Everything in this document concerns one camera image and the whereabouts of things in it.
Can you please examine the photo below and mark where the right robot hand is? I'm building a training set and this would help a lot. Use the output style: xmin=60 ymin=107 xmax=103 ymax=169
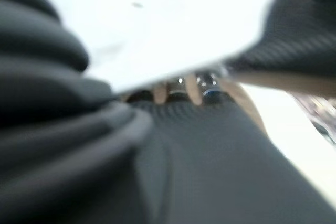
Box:
xmin=224 ymin=0 xmax=336 ymax=146

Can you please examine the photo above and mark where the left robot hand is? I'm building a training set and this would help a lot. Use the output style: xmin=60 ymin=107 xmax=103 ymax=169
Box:
xmin=0 ymin=0 xmax=336 ymax=224

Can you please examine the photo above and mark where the white duvet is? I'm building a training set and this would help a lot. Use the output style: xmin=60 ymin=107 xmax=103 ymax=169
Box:
xmin=23 ymin=0 xmax=279 ymax=96

